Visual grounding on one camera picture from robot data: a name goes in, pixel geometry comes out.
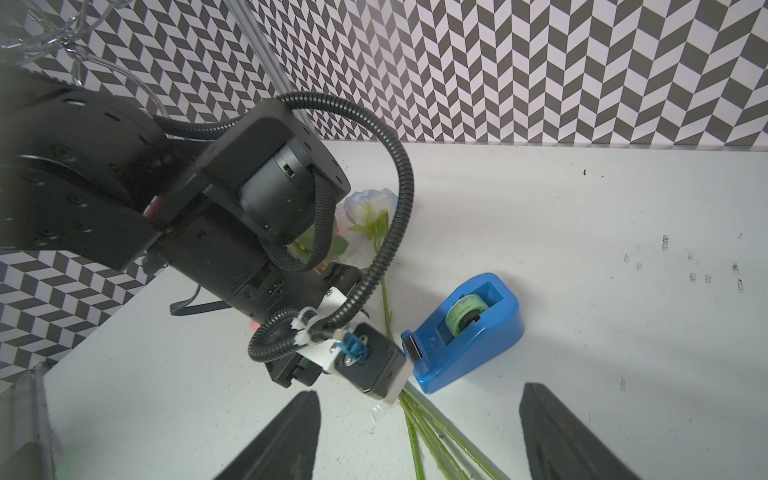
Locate green tape roll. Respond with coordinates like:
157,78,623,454
445,294,488,337

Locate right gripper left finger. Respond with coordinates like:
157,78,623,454
215,391,321,480

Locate wire glass rack stand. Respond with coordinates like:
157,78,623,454
1,1,170,118

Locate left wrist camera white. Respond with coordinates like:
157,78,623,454
290,287,413,407

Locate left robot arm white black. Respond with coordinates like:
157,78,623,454
1,65,415,398

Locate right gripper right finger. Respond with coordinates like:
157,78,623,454
519,383,639,480

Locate blue tape dispenser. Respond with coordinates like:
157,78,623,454
401,272,524,394

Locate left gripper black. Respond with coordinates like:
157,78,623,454
265,263,363,388

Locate artificial rose bouquet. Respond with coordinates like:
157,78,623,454
287,187,511,480

